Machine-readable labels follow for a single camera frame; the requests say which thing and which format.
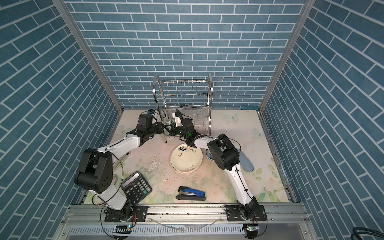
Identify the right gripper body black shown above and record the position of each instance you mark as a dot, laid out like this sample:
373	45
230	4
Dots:
179	132

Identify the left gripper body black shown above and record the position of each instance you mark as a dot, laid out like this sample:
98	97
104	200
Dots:
157	129

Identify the white plate with painted design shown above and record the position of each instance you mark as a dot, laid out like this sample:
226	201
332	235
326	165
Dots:
185	159

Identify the blue floral white bowl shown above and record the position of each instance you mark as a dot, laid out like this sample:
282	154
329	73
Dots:
209	155

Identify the steel two-tier dish rack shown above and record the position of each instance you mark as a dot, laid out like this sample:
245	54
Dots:
192	97

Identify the green leaf pattern bowl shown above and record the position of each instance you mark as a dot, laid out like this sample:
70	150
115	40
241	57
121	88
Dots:
170	122

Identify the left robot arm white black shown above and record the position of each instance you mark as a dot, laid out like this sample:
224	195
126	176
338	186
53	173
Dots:
95	170

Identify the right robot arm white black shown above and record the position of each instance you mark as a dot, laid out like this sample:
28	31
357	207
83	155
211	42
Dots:
227	158

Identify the grey black stapler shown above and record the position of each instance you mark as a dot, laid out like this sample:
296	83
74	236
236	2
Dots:
124	157

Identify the blue black stapler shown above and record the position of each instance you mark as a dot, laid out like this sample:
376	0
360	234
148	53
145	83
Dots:
188	194

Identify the black calculator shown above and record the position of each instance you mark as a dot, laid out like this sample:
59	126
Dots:
136	188

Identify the blue grey cylinder object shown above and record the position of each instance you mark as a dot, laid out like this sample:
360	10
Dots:
245	162

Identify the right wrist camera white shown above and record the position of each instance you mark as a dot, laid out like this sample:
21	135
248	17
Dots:
177	119

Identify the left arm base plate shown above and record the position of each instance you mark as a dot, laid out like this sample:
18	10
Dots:
128	213

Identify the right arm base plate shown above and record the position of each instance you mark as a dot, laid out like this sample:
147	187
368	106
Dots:
231	212

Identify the aluminium front rail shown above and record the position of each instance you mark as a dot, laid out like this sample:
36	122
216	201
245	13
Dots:
277	213

